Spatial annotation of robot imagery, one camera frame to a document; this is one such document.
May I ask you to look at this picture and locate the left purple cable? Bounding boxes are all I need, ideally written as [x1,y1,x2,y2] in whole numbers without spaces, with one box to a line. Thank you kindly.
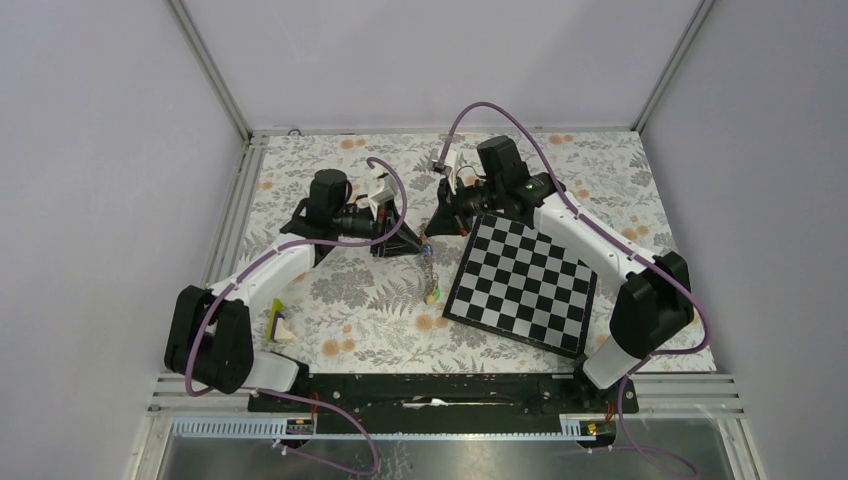
[183,156,409,478]

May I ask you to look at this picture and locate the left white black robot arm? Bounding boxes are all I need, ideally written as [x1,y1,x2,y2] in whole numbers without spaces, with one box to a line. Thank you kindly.
[164,158,422,411]

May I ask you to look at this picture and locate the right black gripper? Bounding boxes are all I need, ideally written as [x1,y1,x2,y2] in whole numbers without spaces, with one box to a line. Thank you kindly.
[425,174,504,238]

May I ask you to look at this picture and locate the purple cable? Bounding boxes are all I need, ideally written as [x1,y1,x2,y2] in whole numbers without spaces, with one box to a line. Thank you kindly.
[183,156,409,478]
[441,101,712,480]

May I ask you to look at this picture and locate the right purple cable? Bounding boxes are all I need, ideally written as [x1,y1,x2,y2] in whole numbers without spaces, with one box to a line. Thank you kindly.
[441,101,712,480]

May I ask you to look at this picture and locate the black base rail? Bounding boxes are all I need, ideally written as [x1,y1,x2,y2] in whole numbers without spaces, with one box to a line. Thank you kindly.
[248,372,641,437]

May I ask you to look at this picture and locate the yellow purple white small object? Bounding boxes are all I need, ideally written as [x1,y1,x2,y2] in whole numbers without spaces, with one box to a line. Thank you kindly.
[265,298,297,343]

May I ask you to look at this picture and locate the floral patterned table mat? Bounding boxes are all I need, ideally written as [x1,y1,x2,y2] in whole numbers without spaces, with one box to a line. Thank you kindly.
[192,131,718,375]

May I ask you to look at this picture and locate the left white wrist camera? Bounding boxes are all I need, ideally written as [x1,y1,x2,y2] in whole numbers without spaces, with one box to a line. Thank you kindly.
[366,172,400,220]

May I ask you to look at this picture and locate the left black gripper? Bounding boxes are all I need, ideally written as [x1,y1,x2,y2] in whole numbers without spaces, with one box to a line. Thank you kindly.
[333,199,423,258]

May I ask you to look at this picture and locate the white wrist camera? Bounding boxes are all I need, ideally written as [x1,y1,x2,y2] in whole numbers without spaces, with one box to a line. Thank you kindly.
[366,172,400,220]
[430,147,459,193]

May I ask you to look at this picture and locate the black white checkerboard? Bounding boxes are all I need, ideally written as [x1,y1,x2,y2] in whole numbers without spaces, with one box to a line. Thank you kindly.
[443,215,597,359]

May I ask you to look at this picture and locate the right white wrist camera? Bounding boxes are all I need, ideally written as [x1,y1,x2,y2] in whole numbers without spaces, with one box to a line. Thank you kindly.
[430,147,459,193]

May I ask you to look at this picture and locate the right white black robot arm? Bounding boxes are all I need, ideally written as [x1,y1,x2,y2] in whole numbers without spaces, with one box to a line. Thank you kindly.
[426,136,695,412]

